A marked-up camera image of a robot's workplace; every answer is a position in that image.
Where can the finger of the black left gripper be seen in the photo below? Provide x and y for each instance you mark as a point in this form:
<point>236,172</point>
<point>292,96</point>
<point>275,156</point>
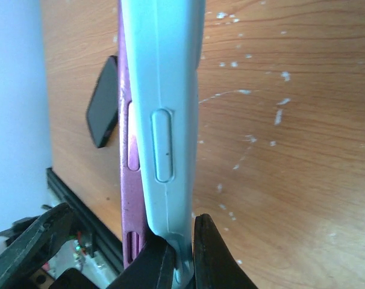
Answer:
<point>36,245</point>

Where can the pink phone black screen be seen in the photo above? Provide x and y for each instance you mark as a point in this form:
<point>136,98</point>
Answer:
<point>134,223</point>

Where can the light blue phone case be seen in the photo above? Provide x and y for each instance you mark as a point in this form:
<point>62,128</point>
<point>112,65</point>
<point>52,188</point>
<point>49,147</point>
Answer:
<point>163,46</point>

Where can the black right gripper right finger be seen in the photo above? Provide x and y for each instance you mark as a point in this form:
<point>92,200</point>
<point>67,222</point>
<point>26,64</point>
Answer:
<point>214,265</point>

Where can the black left table rail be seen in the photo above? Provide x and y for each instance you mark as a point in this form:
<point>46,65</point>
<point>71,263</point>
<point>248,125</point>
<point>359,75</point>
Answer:
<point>93,235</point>

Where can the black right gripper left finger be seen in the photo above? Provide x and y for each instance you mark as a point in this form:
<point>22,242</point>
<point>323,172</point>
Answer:
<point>153,267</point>

